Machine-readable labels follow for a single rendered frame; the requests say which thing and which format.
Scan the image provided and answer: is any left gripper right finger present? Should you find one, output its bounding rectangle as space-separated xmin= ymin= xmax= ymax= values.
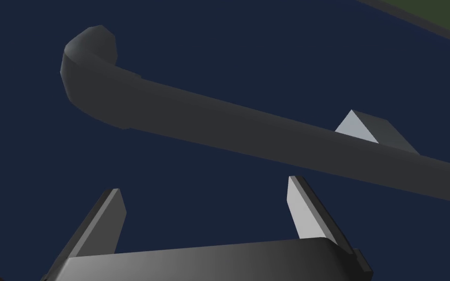
xmin=286 ymin=175 xmax=357 ymax=254

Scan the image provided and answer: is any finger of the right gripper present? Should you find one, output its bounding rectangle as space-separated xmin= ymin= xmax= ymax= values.
xmin=334 ymin=109 xmax=421 ymax=156

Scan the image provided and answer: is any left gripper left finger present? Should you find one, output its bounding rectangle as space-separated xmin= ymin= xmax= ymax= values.
xmin=51 ymin=188 xmax=127 ymax=271

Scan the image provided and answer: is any grey curved bar handle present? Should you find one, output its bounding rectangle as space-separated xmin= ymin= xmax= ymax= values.
xmin=60 ymin=25 xmax=450 ymax=207

